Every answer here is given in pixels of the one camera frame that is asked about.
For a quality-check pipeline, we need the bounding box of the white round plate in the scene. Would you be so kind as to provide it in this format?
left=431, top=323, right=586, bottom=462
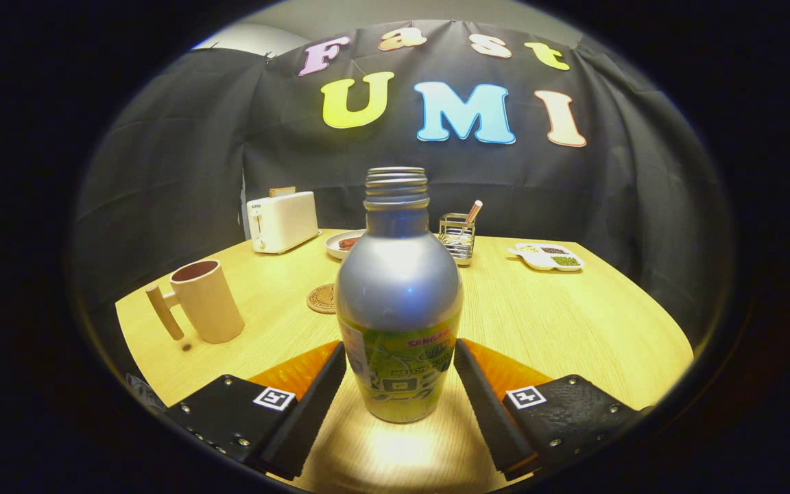
left=325, top=230, right=368, bottom=261

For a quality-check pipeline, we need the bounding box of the white divided dish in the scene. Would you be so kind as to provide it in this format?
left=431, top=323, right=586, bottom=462
left=507, top=242, right=585, bottom=272

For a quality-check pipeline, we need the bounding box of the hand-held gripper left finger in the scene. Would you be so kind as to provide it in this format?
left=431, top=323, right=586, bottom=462
left=165, top=340, right=348, bottom=481

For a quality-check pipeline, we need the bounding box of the beige cup with wooden handle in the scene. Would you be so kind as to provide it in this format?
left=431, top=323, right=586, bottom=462
left=145, top=259, right=246, bottom=344

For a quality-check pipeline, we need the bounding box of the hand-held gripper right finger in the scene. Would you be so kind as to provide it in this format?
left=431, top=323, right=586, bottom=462
left=455, top=338, right=649, bottom=481

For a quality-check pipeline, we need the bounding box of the white toaster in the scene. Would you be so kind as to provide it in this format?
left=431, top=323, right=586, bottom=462
left=246, top=191, right=321, bottom=255

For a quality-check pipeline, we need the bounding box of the silver bottle with green label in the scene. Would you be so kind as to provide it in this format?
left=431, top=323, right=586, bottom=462
left=335, top=167, right=465, bottom=424

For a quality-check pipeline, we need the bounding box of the metal wire holder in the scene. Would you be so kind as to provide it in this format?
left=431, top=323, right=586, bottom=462
left=438, top=213, right=477, bottom=267

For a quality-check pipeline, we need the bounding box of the wooden table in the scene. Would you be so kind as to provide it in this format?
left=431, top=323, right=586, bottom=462
left=115, top=228, right=695, bottom=493

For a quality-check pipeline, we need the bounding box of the round cork coaster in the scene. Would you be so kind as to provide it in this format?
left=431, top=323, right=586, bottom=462
left=307, top=283, right=338, bottom=315

